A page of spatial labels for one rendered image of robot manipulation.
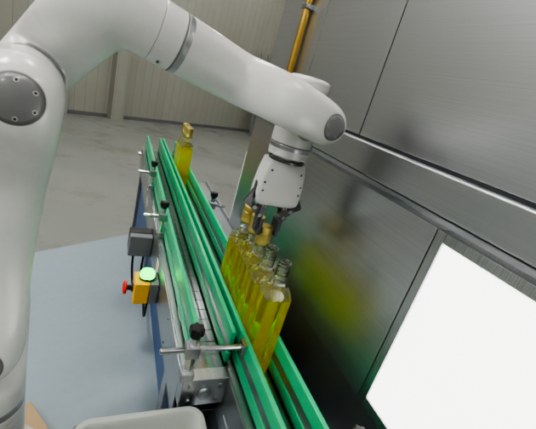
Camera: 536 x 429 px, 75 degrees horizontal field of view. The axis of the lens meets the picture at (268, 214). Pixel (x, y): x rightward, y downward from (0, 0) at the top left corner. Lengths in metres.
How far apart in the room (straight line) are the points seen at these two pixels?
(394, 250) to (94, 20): 0.55
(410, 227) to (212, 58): 0.41
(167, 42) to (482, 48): 0.46
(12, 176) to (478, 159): 0.64
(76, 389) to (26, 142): 0.78
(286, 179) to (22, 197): 0.44
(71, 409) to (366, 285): 0.80
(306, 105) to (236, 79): 0.12
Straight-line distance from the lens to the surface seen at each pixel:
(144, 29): 0.55
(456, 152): 0.62
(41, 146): 0.51
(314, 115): 0.60
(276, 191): 0.72
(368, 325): 0.68
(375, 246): 0.66
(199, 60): 0.57
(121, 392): 1.14
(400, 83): 0.75
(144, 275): 1.10
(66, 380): 1.17
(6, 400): 0.81
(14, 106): 0.49
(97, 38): 0.56
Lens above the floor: 1.61
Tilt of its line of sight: 20 degrees down
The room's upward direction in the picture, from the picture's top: 16 degrees clockwise
